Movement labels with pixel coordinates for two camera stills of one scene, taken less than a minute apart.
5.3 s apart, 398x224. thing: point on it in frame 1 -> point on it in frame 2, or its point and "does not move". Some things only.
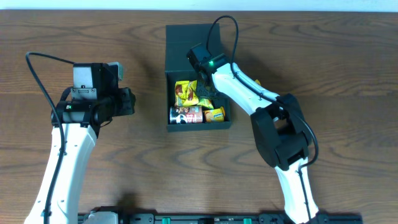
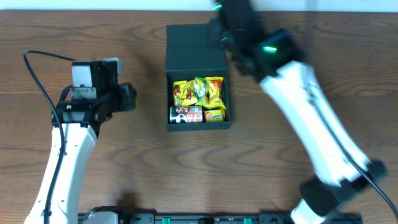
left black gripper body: x=127 y=101 does not move
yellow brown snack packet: x=181 y=88 does not move
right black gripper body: x=206 y=90 -> x=232 y=11
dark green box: x=180 y=40 does not move
